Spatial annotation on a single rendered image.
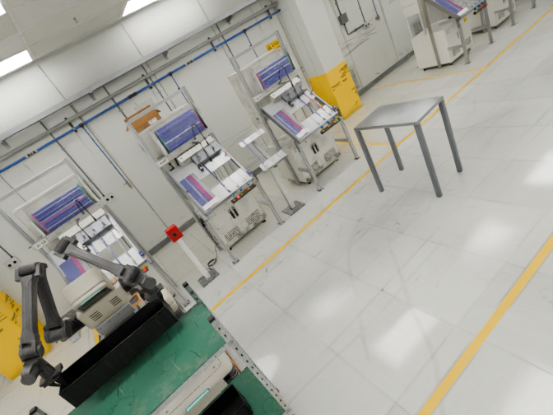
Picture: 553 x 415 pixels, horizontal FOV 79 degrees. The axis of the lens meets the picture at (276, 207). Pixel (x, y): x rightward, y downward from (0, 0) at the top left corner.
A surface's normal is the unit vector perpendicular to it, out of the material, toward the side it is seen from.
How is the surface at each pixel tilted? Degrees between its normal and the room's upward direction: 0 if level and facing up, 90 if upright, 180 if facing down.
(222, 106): 90
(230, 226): 90
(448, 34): 90
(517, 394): 0
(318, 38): 90
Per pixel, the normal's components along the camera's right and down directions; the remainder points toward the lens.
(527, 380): -0.46, -0.78
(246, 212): 0.50, 0.17
